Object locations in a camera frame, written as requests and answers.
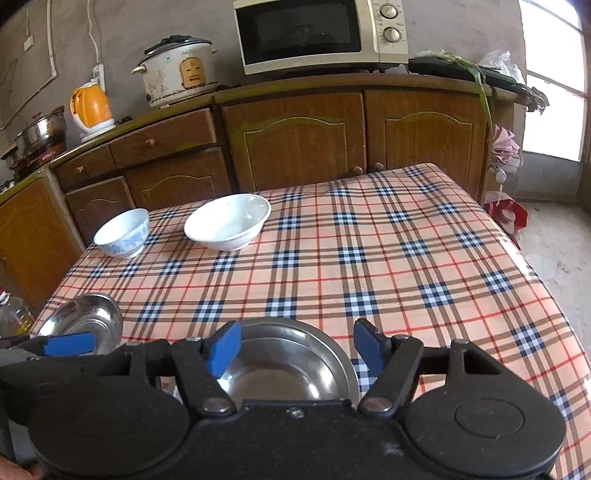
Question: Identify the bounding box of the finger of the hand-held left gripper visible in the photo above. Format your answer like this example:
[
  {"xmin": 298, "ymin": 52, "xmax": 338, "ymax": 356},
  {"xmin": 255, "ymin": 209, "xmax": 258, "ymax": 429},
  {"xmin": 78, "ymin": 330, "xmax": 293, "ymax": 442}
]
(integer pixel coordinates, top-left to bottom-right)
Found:
[{"xmin": 41, "ymin": 332, "xmax": 96, "ymax": 356}]

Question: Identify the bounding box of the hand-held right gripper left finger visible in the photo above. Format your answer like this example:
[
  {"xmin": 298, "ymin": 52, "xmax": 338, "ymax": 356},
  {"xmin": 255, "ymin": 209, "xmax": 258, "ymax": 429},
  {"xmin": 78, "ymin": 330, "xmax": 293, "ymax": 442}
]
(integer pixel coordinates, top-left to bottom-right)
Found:
[{"xmin": 117, "ymin": 322, "xmax": 242, "ymax": 415}]

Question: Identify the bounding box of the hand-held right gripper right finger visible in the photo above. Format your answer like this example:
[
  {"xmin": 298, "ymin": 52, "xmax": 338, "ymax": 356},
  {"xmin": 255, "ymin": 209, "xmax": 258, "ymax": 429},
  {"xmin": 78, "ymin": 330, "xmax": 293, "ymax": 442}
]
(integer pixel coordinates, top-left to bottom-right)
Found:
[{"xmin": 353, "ymin": 318, "xmax": 502, "ymax": 415}]

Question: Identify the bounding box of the small steel plate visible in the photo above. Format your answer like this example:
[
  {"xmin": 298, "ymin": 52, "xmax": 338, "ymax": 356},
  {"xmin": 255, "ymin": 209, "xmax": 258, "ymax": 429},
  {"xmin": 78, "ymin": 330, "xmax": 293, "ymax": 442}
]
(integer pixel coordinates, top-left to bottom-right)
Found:
[{"xmin": 36, "ymin": 293, "xmax": 123, "ymax": 356}]

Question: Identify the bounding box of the steel bowl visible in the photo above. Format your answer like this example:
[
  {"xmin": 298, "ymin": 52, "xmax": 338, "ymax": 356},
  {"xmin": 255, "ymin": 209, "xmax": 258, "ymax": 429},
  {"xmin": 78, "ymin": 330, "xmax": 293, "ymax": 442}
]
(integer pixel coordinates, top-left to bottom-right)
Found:
[{"xmin": 217, "ymin": 318, "xmax": 360, "ymax": 402}]

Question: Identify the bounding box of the blue patterned white bowl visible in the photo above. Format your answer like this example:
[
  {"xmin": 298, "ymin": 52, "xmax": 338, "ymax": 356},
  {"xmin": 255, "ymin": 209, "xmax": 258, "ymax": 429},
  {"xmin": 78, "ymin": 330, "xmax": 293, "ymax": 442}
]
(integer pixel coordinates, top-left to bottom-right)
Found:
[{"xmin": 93, "ymin": 209, "xmax": 150, "ymax": 259}]

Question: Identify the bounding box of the plain white bowl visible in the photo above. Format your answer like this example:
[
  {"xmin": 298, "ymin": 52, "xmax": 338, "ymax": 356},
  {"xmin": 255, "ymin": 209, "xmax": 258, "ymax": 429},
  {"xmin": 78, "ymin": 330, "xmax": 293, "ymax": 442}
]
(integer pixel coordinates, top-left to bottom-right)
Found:
[{"xmin": 184, "ymin": 194, "xmax": 271, "ymax": 252}]

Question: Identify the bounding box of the person's left hand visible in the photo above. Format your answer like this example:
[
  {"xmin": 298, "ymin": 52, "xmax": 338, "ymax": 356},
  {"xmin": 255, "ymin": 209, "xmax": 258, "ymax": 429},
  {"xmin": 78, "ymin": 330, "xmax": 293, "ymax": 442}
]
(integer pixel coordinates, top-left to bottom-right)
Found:
[{"xmin": 0, "ymin": 458, "xmax": 43, "ymax": 480}]

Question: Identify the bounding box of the cooking oil bottle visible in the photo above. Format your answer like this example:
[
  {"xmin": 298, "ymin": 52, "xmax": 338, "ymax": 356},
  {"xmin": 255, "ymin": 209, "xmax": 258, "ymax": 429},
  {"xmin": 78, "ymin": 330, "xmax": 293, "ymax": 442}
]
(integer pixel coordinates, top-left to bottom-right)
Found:
[{"xmin": 0, "ymin": 295, "xmax": 35, "ymax": 340}]

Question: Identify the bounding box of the plaid tablecloth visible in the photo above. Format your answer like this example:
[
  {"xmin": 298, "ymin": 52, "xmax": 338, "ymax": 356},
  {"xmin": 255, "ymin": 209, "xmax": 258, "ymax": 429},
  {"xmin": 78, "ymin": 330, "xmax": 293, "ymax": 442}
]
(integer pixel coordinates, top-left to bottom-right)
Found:
[{"xmin": 28, "ymin": 162, "xmax": 580, "ymax": 480}]

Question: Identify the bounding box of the low wooden cabinet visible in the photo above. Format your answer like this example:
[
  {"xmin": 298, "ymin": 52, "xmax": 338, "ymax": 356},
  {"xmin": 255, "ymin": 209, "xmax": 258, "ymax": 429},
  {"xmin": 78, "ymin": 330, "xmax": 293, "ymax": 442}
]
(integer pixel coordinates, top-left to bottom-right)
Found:
[{"xmin": 0, "ymin": 168, "xmax": 84, "ymax": 315}]

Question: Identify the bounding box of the wooden cabinet with drawers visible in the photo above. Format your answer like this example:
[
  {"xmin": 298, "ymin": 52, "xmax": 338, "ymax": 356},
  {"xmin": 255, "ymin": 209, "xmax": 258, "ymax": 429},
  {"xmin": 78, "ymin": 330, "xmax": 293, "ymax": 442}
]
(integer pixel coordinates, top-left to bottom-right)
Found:
[{"xmin": 48, "ymin": 90, "xmax": 232, "ymax": 245}]

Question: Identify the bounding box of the red induction cooker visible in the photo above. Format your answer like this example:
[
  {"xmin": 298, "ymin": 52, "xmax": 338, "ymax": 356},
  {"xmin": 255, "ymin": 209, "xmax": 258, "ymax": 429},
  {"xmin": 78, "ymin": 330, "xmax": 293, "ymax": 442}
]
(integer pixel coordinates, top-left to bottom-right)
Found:
[{"xmin": 23, "ymin": 141, "xmax": 68, "ymax": 168}]

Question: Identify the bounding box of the small steel pot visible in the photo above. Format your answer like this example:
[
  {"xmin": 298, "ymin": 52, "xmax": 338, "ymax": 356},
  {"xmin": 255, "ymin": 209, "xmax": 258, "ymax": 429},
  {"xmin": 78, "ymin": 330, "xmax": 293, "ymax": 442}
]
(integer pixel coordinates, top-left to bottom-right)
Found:
[{"xmin": 0, "ymin": 143, "xmax": 24, "ymax": 170}]

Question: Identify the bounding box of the red bag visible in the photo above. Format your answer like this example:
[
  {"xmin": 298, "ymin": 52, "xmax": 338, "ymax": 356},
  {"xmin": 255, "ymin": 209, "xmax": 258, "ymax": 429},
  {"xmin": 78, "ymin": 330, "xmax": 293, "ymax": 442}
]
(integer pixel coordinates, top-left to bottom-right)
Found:
[{"xmin": 482, "ymin": 194, "xmax": 528, "ymax": 236}]

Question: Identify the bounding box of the lidded steel pot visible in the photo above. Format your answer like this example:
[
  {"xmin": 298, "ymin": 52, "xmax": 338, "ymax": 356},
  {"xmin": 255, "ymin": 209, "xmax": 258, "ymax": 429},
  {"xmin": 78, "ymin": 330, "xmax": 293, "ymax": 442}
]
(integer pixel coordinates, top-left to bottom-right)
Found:
[{"xmin": 14, "ymin": 106, "xmax": 68, "ymax": 151}]

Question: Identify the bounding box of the two-door wooden cabinet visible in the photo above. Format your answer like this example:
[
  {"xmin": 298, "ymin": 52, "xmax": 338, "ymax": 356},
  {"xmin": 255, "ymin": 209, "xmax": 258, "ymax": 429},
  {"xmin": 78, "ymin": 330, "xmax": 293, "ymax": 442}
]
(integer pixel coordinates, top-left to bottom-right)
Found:
[{"xmin": 215, "ymin": 74, "xmax": 515, "ymax": 199}]

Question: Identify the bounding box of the orange electric kettle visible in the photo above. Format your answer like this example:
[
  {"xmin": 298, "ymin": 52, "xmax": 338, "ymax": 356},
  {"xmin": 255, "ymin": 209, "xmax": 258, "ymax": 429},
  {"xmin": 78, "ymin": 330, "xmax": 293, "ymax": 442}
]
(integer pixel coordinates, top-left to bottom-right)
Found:
[{"xmin": 69, "ymin": 80, "xmax": 115, "ymax": 143}]

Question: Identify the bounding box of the green onion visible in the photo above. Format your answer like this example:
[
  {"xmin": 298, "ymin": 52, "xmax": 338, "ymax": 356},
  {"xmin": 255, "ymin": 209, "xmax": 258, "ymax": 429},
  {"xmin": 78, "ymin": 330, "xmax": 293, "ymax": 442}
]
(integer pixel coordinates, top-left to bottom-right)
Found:
[{"xmin": 438, "ymin": 51, "xmax": 492, "ymax": 134}]

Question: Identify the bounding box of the white rice cooker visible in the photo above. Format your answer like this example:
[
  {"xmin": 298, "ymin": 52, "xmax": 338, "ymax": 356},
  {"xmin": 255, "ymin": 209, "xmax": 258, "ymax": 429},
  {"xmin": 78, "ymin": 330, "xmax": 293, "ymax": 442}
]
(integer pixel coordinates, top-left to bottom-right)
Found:
[{"xmin": 131, "ymin": 34, "xmax": 219, "ymax": 109}]

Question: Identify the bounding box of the black tray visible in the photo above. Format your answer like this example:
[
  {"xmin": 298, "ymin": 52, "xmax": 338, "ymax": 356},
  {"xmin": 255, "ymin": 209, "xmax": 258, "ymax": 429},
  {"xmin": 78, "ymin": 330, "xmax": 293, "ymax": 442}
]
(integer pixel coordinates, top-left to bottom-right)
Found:
[{"xmin": 409, "ymin": 55, "xmax": 527, "ymax": 90}]

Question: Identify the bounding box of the dark cloth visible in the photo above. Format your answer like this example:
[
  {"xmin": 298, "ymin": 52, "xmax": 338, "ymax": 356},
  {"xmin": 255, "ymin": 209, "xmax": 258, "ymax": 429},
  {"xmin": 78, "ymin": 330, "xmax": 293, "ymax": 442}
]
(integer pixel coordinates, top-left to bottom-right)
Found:
[{"xmin": 522, "ymin": 83, "xmax": 548, "ymax": 112}]

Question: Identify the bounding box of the clear plastic bag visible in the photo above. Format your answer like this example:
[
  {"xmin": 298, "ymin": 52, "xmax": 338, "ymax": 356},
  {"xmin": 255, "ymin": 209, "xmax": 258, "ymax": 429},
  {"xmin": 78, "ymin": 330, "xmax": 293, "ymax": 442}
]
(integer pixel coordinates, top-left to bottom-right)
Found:
[{"xmin": 478, "ymin": 50, "xmax": 525, "ymax": 84}]

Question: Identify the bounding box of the glass window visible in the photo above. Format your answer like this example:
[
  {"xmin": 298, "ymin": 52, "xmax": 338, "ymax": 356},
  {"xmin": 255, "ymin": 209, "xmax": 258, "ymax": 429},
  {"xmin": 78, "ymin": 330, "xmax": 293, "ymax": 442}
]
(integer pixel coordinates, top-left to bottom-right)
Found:
[{"xmin": 515, "ymin": 0, "xmax": 591, "ymax": 199}]

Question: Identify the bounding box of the cream microwave oven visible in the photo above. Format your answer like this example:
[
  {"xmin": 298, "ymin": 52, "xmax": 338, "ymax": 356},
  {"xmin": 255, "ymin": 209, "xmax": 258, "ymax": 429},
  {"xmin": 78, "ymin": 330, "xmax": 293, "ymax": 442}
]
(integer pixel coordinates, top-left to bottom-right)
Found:
[{"xmin": 232, "ymin": 0, "xmax": 409, "ymax": 76}]

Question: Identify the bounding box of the white wall conduit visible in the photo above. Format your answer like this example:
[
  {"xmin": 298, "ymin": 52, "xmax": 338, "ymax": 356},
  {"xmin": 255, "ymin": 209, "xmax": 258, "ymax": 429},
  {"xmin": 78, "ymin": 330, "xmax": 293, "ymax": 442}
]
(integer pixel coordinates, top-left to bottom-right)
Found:
[{"xmin": 0, "ymin": 44, "xmax": 58, "ymax": 130}]

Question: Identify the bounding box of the white power cable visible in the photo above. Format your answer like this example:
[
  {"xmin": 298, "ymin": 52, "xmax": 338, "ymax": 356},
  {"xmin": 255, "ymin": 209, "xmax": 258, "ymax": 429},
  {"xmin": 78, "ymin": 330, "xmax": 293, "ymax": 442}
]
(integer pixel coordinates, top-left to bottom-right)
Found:
[{"xmin": 88, "ymin": 0, "xmax": 102, "ymax": 68}]

